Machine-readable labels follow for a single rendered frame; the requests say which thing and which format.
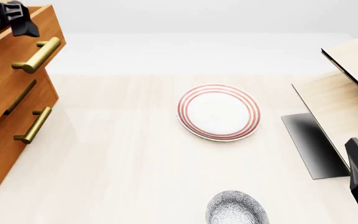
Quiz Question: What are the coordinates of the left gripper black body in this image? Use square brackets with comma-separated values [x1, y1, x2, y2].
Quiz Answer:
[2, 0, 30, 26]

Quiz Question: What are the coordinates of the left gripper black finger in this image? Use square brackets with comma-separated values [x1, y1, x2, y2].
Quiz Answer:
[11, 19, 40, 38]

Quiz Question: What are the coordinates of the grey patterned bowl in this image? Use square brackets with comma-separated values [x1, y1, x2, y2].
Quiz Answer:
[204, 189, 271, 224]

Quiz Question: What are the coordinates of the pale wooden panel, black edge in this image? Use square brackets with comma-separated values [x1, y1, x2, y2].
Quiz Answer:
[320, 30, 358, 104]

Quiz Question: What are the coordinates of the white plate with red rings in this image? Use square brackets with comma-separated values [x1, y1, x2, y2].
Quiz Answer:
[176, 83, 262, 142]

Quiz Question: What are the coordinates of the large brass drawer handle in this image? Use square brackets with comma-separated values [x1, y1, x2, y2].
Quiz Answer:
[11, 36, 62, 75]

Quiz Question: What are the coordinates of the shadowed dark brass drawer handle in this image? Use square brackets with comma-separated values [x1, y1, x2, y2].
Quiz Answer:
[2, 78, 38, 116]

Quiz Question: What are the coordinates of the small brass drawer handle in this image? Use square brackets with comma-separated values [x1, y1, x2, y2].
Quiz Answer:
[13, 106, 53, 145]

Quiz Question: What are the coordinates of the wooden drawer with small handle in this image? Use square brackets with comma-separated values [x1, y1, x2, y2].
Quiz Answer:
[0, 69, 60, 197]

